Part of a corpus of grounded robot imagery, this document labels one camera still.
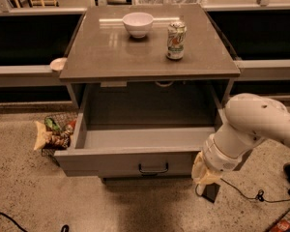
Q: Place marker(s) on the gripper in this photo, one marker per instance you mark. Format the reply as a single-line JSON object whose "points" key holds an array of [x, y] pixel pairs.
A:
{"points": [[217, 159]]}

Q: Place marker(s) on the grey top drawer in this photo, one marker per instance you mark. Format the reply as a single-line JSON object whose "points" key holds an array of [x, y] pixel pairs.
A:
{"points": [[141, 129]]}

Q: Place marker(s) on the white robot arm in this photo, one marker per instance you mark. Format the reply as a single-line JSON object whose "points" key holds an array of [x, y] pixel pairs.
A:
{"points": [[248, 121]]}

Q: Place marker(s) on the grey drawer cabinet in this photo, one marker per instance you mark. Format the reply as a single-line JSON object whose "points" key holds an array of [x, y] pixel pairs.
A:
{"points": [[104, 53]]}

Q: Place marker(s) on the black floor box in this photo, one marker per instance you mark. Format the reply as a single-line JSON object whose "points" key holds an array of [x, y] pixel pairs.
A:
{"points": [[210, 192]]}

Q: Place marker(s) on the green white soda can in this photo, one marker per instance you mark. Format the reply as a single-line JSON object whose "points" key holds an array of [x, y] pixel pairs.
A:
{"points": [[176, 38]]}

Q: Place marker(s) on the green snack bag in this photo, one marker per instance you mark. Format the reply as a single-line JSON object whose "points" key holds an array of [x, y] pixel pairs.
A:
{"points": [[51, 124]]}

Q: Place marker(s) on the yellow chip bag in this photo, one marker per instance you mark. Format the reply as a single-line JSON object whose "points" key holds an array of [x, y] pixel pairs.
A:
{"points": [[48, 139]]}

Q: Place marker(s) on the white bowl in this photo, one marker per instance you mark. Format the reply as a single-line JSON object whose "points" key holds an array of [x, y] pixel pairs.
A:
{"points": [[138, 24]]}

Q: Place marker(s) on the black wire basket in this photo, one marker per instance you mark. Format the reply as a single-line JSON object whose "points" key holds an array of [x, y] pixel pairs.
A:
{"points": [[67, 123]]}

